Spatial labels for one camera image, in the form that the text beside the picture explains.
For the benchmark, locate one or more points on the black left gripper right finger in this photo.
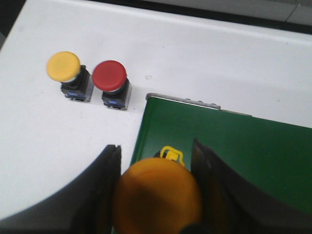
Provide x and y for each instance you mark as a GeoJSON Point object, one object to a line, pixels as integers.
{"type": "Point", "coordinates": [232, 205]}

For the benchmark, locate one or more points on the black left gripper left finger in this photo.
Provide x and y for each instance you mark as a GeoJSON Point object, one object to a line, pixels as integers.
{"type": "Point", "coordinates": [84, 206]}

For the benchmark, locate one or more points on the yellow mushroom button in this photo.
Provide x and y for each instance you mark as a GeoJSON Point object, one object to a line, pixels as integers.
{"type": "Point", "coordinates": [157, 195]}
{"type": "Point", "coordinates": [76, 82]}

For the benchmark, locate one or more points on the green conveyor belt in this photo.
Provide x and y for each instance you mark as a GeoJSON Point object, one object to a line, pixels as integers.
{"type": "Point", "coordinates": [273, 156]}

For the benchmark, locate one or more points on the aluminium conveyor frame rail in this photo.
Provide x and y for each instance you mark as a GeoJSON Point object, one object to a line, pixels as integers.
{"type": "Point", "coordinates": [183, 100]}

